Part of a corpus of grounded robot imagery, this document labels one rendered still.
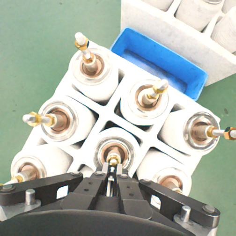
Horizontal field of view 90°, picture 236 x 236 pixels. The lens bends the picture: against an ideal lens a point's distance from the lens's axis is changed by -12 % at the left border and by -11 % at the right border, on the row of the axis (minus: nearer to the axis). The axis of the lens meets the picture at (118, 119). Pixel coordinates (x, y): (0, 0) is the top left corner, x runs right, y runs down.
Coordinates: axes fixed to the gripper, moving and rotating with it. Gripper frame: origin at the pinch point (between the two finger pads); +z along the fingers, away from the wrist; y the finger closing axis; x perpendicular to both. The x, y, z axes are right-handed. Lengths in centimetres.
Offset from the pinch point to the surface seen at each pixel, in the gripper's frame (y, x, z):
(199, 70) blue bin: 23.2, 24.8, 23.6
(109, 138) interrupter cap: -1.1, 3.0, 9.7
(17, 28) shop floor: -50, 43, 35
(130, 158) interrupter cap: 2.9, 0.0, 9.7
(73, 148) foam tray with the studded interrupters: -9.7, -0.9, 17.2
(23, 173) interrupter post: -15.3, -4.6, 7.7
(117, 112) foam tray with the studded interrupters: -0.4, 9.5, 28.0
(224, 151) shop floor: 44, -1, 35
